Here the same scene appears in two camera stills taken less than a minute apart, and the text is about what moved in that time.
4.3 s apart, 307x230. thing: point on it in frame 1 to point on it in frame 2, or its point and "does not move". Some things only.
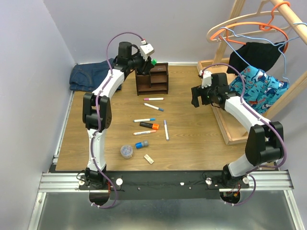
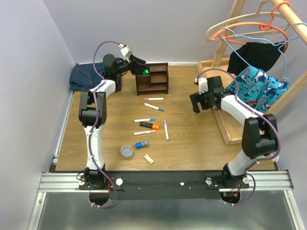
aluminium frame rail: [259, 181] does not move
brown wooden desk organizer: [155, 82] does not move
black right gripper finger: [194, 99] to [194, 98]
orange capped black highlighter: [154, 126] does not move
